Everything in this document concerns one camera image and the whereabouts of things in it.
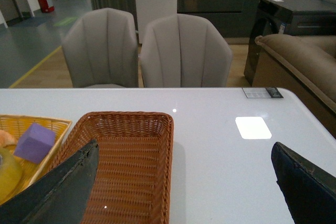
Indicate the brown wicker basket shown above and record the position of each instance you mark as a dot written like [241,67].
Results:
[133,179]

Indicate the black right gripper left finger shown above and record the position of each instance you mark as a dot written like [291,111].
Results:
[60,196]

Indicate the table label sticker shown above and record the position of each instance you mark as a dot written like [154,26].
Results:
[265,93]

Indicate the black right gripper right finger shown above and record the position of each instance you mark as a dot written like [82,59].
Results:
[309,191]

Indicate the brown sofa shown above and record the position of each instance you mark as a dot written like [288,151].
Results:
[305,65]

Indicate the bread roll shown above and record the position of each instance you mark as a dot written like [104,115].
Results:
[7,139]

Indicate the right grey upholstered chair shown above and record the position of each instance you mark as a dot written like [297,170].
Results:
[184,51]

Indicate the black washing machine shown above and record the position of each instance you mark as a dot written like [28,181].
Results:
[291,17]

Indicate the left grey upholstered chair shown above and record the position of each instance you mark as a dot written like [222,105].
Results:
[101,50]

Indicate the grey upholstered chair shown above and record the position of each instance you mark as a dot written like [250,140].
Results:
[184,51]
[101,50]

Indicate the purple foam cube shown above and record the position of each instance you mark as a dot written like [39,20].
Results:
[35,143]

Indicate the yellow clear tape roll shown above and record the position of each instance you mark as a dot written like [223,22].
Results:
[11,174]

